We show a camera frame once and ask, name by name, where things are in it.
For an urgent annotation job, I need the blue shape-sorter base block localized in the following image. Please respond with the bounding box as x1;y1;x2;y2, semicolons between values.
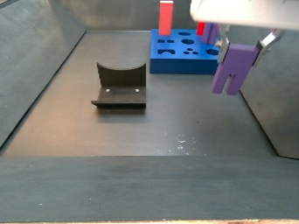
149;29;219;74

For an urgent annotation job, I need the purple star-shaped peg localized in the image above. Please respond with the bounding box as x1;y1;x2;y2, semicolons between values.
201;23;219;45

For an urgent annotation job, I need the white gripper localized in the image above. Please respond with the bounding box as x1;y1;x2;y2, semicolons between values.
191;0;299;66

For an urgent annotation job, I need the red rounded peg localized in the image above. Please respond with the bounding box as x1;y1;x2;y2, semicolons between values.
196;22;205;36

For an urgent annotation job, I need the black curved stand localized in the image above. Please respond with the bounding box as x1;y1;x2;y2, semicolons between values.
91;64;145;108

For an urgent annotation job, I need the purple double-square peg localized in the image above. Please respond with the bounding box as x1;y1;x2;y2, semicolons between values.
211;44;259;95

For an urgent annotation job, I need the tall red rectangular peg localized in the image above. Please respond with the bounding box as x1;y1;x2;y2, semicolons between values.
159;0;173;35

